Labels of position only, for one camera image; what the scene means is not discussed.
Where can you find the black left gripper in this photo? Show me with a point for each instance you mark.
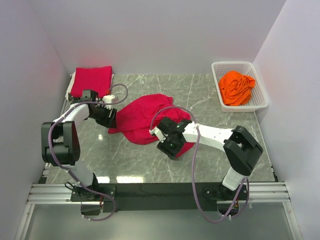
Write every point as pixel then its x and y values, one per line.
pixel 110 122

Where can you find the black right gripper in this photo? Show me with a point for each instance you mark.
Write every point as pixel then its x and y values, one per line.
pixel 171 152

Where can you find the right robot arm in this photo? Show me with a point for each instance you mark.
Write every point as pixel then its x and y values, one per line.
pixel 240 147

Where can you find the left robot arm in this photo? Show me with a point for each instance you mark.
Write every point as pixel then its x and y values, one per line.
pixel 60 144

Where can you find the crumpled orange t-shirt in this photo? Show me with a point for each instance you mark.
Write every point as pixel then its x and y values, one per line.
pixel 236 88

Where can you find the white plastic basket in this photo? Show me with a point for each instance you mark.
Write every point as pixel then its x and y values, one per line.
pixel 259 98

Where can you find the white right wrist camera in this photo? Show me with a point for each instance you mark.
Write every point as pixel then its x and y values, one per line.
pixel 156 132

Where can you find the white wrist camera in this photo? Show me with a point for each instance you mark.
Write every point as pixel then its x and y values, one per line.
pixel 156 132
pixel 110 99

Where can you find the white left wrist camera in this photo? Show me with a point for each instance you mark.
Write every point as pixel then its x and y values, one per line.
pixel 110 99

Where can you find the aluminium extrusion rail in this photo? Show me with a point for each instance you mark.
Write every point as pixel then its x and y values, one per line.
pixel 57 194

